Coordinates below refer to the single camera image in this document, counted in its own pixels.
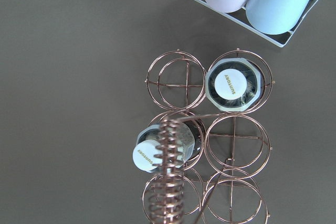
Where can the copper wire bottle basket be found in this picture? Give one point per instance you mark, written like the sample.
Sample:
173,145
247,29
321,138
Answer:
204,161

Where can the tea bottle middle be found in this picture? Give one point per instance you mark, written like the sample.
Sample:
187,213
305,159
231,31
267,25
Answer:
233,84

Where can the white wire cup rack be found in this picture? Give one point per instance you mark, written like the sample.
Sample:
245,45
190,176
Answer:
279,40

